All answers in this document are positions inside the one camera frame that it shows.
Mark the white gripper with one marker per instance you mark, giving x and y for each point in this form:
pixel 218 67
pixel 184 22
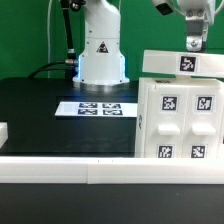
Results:
pixel 196 22

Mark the white cabinet top block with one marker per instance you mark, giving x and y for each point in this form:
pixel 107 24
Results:
pixel 183 63

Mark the white cabinet door panel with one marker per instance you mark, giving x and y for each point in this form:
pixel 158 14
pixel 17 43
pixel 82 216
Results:
pixel 165 121
pixel 203 121

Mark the white cabinet body box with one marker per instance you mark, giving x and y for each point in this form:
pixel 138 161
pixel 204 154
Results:
pixel 144 85

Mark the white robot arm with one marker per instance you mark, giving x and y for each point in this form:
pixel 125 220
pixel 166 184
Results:
pixel 101 65

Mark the white U-shaped table fence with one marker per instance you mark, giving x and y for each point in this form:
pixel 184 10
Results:
pixel 110 170

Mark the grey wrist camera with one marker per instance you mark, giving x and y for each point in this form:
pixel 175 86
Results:
pixel 165 7

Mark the white marker base plate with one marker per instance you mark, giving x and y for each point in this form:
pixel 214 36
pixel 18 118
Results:
pixel 96 109

